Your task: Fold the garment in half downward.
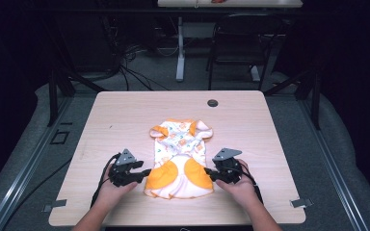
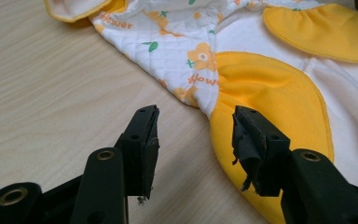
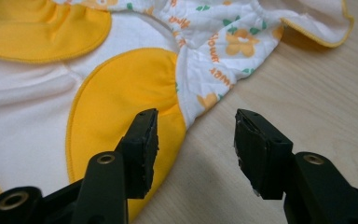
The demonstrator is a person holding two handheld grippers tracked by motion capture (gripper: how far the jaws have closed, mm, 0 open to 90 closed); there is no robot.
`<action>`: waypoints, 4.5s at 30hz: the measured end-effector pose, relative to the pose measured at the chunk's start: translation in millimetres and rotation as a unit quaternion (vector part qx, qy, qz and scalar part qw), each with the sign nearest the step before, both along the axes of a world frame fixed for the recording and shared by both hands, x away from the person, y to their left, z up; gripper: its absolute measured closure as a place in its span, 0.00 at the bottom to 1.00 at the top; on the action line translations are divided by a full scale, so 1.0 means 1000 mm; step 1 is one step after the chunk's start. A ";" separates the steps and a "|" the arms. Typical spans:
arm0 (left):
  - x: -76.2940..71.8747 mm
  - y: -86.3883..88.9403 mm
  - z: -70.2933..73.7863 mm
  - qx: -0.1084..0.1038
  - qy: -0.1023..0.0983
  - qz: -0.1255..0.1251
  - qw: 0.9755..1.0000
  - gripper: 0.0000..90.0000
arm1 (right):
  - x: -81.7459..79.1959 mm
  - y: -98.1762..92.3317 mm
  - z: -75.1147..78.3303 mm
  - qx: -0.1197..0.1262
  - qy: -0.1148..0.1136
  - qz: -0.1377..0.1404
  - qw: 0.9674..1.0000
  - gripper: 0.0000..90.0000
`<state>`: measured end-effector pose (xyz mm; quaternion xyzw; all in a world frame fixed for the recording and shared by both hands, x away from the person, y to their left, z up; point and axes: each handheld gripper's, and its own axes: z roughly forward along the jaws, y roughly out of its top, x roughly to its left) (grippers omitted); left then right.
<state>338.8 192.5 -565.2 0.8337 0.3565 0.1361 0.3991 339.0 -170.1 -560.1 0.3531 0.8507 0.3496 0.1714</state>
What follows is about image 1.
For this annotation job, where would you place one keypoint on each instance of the white background table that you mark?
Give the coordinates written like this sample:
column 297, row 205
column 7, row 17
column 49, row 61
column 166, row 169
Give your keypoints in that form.
column 180, row 48

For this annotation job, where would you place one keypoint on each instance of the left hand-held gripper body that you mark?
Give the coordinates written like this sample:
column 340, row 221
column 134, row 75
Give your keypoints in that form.
column 124, row 159

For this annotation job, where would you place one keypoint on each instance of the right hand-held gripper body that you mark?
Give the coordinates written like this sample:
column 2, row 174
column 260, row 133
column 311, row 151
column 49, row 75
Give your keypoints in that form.
column 227, row 154

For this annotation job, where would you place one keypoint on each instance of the person's right hand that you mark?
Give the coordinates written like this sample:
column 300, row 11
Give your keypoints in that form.
column 241, row 191

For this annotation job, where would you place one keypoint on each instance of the person's left hand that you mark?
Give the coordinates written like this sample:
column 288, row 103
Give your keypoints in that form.
column 113, row 192

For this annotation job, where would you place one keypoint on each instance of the grey metal table bracket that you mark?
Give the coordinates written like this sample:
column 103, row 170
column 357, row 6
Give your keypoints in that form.
column 55, row 204
column 301, row 202

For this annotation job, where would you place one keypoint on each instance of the black metal stand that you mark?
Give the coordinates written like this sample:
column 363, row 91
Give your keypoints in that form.
column 315, row 99
column 53, row 96

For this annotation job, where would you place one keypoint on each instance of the aluminium floor rail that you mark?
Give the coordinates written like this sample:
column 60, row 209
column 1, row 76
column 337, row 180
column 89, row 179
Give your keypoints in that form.
column 22, row 173
column 334, row 170

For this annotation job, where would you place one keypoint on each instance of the red object on background table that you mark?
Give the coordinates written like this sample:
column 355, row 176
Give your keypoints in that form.
column 218, row 1

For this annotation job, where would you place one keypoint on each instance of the orange and white baby romper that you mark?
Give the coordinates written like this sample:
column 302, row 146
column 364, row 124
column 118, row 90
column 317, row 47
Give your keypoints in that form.
column 179, row 162

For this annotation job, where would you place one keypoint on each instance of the black chair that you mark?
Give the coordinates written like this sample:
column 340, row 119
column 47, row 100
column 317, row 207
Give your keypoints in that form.
column 242, row 38

